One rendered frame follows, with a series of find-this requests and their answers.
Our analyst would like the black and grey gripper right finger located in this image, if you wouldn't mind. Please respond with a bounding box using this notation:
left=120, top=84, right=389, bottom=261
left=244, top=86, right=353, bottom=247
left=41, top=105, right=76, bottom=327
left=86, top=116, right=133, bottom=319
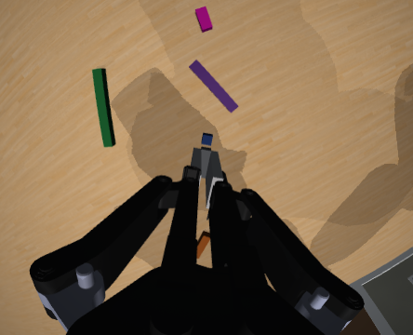
left=206, top=151, right=365, bottom=335

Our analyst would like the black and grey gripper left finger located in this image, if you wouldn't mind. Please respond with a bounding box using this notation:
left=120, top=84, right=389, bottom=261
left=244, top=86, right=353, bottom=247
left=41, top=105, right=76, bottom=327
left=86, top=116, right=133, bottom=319
left=30, top=147, right=202, bottom=335

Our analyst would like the purple rod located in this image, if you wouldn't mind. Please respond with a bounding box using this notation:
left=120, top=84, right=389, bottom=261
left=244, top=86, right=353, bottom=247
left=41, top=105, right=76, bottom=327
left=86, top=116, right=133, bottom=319
left=189, top=60, right=239, bottom=113

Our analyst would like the small blue block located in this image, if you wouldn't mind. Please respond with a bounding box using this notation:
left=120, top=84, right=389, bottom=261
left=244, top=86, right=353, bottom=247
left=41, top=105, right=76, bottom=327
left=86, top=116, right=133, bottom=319
left=201, top=132, right=213, bottom=146

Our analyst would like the orange-brown rectangular bar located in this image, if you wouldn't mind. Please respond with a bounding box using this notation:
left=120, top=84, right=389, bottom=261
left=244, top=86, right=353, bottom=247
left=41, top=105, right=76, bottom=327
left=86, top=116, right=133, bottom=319
left=197, top=231, right=210, bottom=259

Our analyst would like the small magenta block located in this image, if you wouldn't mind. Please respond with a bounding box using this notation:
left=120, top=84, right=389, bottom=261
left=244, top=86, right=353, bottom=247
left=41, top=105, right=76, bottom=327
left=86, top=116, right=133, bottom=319
left=195, top=7, right=213, bottom=33

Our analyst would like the green rod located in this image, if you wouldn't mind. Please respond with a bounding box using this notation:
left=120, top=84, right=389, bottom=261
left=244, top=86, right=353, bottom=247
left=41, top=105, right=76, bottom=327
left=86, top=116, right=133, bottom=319
left=92, top=68, right=116, bottom=147

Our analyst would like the grey rod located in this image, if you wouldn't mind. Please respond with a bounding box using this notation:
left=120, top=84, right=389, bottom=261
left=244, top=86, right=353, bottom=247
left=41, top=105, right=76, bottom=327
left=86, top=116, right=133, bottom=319
left=201, top=146, right=211, bottom=179

